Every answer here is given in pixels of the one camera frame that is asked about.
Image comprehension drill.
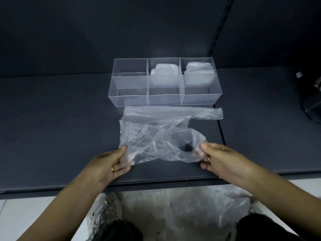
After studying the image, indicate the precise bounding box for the person's left hand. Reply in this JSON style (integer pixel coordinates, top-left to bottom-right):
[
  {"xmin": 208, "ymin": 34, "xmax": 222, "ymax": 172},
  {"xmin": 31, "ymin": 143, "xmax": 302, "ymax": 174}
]
[{"xmin": 79, "ymin": 146, "xmax": 135, "ymax": 196}]

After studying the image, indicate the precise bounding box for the person's right hand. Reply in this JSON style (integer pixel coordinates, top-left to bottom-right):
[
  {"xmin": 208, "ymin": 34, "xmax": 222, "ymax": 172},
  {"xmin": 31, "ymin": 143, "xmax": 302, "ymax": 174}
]
[{"xmin": 199, "ymin": 142, "xmax": 257, "ymax": 190}]

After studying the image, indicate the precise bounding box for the clear plastic bag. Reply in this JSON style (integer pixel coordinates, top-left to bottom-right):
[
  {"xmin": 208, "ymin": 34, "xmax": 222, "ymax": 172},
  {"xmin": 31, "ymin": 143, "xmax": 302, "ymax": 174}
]
[{"xmin": 119, "ymin": 106, "xmax": 224, "ymax": 166}]

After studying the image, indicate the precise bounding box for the person's right forearm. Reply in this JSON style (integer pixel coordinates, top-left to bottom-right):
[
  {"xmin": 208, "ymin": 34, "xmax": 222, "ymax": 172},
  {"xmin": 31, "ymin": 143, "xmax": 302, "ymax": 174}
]
[{"xmin": 247, "ymin": 162, "xmax": 321, "ymax": 241}]

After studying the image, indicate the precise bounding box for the person's left forearm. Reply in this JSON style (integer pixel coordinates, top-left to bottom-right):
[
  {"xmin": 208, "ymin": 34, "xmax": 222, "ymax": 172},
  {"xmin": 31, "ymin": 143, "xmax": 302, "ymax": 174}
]
[{"xmin": 16, "ymin": 177, "xmax": 101, "ymax": 241}]

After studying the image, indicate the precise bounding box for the white sneaker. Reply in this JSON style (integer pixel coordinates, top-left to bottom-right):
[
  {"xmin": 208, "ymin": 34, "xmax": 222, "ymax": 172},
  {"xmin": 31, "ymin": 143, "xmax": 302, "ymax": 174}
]
[{"xmin": 86, "ymin": 192, "xmax": 123, "ymax": 241}]

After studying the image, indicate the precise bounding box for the clear acrylic divided organizer box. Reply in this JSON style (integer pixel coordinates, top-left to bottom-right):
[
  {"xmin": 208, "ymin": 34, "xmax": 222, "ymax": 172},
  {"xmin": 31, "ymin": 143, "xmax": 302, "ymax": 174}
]
[{"xmin": 108, "ymin": 57, "xmax": 223, "ymax": 107}]

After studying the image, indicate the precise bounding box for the pile of clear plastic bags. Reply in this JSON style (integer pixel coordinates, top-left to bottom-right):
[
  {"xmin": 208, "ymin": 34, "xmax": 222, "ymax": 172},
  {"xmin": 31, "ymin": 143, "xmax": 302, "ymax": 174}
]
[{"xmin": 120, "ymin": 184, "xmax": 257, "ymax": 241}]

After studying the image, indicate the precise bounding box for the folded white plastic bag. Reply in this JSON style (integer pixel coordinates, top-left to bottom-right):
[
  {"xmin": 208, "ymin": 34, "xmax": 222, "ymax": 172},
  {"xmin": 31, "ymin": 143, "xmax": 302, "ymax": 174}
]
[
  {"xmin": 150, "ymin": 63, "xmax": 181, "ymax": 87},
  {"xmin": 184, "ymin": 62, "xmax": 217, "ymax": 86}
]

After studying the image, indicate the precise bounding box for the person's black trouser leg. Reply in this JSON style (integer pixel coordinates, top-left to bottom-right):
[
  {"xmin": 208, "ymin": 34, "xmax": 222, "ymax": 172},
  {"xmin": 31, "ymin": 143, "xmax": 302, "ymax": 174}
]
[
  {"xmin": 236, "ymin": 213, "xmax": 301, "ymax": 241},
  {"xmin": 96, "ymin": 219, "xmax": 143, "ymax": 241}
]

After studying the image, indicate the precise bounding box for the dark glossy container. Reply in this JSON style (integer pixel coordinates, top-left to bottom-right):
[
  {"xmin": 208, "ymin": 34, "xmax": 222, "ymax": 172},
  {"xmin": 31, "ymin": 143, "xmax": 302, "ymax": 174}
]
[{"xmin": 296, "ymin": 71, "xmax": 321, "ymax": 123}]

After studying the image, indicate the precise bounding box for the slotted black shelf upright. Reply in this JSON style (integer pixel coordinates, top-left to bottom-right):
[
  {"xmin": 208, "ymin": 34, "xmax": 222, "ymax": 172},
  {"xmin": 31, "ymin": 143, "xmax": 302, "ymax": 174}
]
[{"xmin": 208, "ymin": 0, "xmax": 236, "ymax": 57}]

